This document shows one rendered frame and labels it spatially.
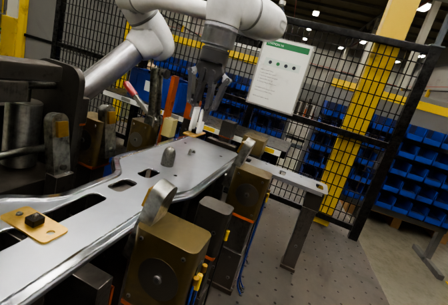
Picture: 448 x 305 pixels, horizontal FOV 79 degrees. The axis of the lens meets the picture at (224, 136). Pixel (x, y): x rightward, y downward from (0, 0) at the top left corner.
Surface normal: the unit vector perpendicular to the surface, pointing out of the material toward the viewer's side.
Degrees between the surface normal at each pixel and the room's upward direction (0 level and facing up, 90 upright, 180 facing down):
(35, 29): 90
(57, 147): 78
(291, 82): 90
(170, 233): 0
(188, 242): 0
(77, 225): 0
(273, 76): 90
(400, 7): 90
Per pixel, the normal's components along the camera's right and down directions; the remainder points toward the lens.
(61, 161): 0.94, 0.12
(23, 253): 0.26, -0.94
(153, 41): 0.53, 0.46
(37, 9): -0.22, 0.18
